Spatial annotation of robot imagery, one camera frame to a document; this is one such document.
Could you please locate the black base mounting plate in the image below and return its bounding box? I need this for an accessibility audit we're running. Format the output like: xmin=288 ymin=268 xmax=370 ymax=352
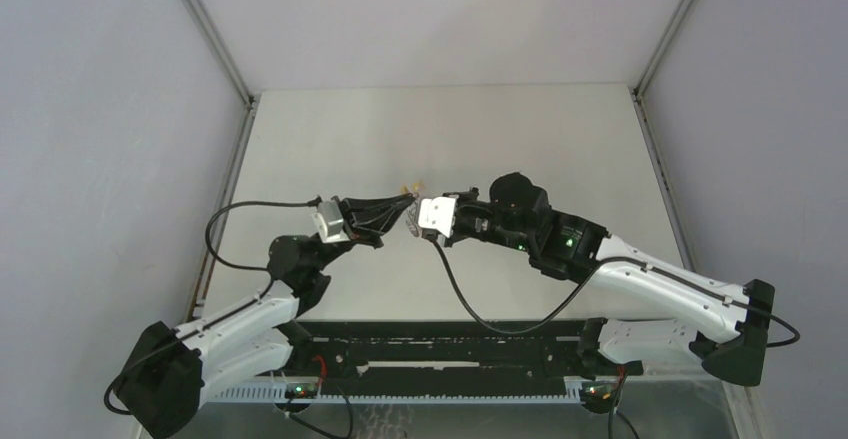
xmin=281 ymin=319 xmax=623 ymax=400

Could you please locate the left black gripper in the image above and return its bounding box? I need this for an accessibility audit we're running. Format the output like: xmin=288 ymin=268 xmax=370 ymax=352
xmin=309 ymin=195 xmax=413 ymax=274

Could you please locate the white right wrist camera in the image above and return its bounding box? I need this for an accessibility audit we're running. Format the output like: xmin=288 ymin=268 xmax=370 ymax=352
xmin=416 ymin=196 xmax=458 ymax=238

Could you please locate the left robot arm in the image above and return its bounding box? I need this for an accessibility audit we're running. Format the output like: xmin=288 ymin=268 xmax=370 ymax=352
xmin=103 ymin=192 xmax=416 ymax=438

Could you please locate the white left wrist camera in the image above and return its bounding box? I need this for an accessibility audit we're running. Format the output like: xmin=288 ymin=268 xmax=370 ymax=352
xmin=312 ymin=200 xmax=350 ymax=244

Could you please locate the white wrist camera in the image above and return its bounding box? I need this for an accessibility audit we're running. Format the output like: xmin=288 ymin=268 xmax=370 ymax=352
xmin=312 ymin=200 xmax=350 ymax=244
xmin=416 ymin=196 xmax=458 ymax=238

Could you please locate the large keyring with yellow grip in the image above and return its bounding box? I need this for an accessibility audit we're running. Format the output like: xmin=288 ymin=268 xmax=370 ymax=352
xmin=401 ymin=182 xmax=425 ymax=238

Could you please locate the black left camera cable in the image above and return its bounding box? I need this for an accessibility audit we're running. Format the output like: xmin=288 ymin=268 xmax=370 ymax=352
xmin=203 ymin=198 xmax=323 ymax=274

